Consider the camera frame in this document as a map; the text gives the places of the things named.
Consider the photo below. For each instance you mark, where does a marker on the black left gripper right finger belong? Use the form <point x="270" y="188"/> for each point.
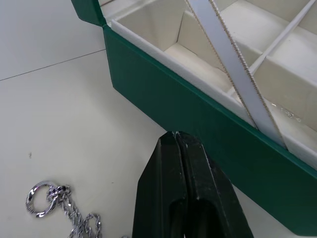
<point x="210" y="198"/>

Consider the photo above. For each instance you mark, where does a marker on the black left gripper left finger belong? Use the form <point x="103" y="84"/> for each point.
<point x="158" y="188"/>

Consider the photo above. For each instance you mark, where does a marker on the green jewelry box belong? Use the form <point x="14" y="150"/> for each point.
<point x="198" y="119"/>

